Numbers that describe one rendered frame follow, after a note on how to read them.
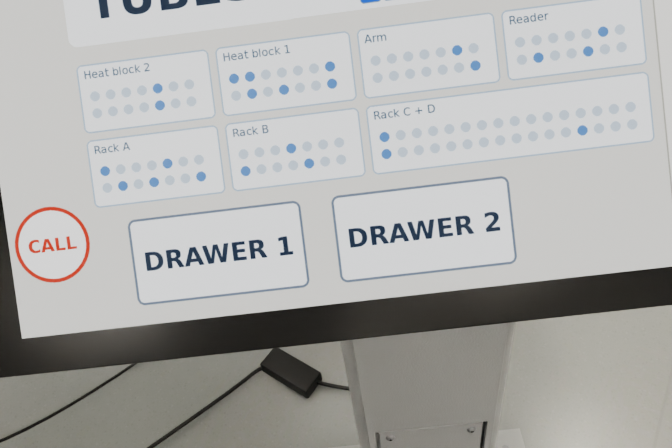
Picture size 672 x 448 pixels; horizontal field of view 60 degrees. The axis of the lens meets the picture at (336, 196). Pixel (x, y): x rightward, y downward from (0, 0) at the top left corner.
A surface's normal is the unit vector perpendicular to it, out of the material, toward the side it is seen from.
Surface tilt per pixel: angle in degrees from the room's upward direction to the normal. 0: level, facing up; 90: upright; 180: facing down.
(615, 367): 0
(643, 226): 50
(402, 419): 90
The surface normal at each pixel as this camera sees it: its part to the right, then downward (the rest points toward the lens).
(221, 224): -0.04, 0.04
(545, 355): -0.11, -0.73
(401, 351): 0.05, 0.67
